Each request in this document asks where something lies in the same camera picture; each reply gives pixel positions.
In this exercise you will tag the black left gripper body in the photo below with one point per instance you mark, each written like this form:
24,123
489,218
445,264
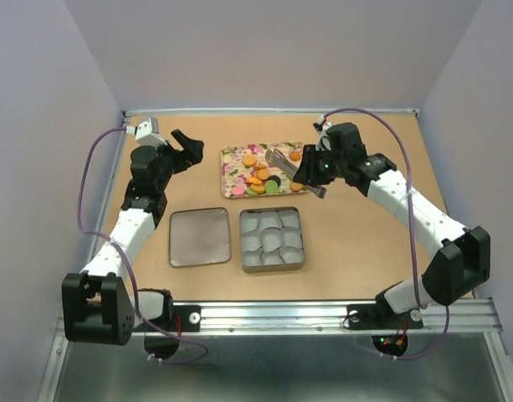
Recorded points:
171,163

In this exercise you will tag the stacked round orange cookie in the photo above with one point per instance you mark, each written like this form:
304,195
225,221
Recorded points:
263,174

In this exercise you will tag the metal tongs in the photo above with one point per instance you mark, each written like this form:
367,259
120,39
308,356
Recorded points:
278,159

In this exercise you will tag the pink round cookie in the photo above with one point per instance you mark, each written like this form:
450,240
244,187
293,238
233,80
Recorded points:
238,191

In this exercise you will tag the aluminium front rail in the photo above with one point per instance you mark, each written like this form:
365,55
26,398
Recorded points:
267,318

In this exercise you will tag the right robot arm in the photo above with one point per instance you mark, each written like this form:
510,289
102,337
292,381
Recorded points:
460,255

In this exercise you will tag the square metal tin box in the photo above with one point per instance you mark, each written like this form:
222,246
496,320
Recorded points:
288,257

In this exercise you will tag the plain round orange cookie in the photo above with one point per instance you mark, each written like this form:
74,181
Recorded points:
296,186

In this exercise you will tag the floral serving tray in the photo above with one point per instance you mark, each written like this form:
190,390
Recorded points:
246,173

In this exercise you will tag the white paper cup liner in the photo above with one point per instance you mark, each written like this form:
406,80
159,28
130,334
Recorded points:
271,239

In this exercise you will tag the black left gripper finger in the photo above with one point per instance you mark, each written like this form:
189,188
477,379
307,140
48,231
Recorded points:
185,142
193,152

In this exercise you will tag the square metal tin lid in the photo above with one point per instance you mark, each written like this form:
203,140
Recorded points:
199,237

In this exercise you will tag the black sandwich cookie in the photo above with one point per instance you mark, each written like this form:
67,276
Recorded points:
275,179

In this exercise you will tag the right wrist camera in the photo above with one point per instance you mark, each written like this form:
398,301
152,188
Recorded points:
322,125

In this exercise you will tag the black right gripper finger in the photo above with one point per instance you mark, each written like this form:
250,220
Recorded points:
308,170
321,176

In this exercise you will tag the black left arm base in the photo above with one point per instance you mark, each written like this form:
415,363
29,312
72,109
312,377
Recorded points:
182,318

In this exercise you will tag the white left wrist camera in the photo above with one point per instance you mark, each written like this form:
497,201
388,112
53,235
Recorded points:
147,133

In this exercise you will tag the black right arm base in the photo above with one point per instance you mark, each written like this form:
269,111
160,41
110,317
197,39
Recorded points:
371,316

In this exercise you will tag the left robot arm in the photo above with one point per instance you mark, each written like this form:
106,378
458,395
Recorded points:
96,305

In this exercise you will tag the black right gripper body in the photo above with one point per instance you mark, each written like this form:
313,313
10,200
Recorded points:
327,159

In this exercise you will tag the fish shaped orange cookie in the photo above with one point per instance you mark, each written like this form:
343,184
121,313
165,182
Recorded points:
253,181

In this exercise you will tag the green sandwich cookie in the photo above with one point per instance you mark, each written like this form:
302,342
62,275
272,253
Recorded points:
271,187

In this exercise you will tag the dotted biscuit on green cookie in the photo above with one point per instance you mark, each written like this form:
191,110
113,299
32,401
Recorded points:
255,190

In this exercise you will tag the small ridged orange cookie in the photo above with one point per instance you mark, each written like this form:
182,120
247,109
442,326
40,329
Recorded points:
295,156

